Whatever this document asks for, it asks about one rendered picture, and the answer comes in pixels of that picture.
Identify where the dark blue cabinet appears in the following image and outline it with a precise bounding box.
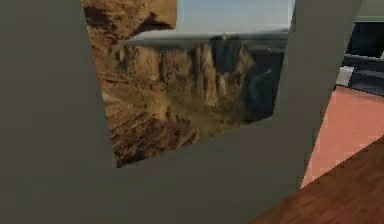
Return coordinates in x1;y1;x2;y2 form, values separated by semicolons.
335;21;384;98

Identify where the brown canyon landscape wall picture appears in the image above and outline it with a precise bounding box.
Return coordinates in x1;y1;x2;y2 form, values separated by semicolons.
81;0;296;169

